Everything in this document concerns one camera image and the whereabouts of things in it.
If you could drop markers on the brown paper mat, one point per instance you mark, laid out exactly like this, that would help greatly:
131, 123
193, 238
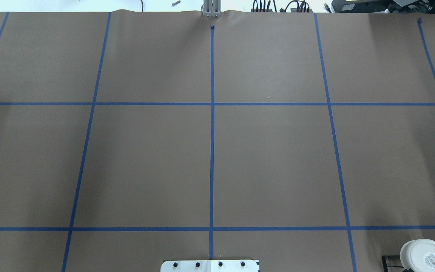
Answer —
304, 141

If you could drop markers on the white pitcher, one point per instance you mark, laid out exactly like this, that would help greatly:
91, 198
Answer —
418, 255

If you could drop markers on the aluminium frame post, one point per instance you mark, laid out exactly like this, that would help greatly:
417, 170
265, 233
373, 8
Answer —
211, 8

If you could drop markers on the white pedestal column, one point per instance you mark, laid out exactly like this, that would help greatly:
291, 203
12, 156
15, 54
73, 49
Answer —
210, 266

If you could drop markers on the black wire rack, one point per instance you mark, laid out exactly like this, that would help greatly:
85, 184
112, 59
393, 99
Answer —
392, 263

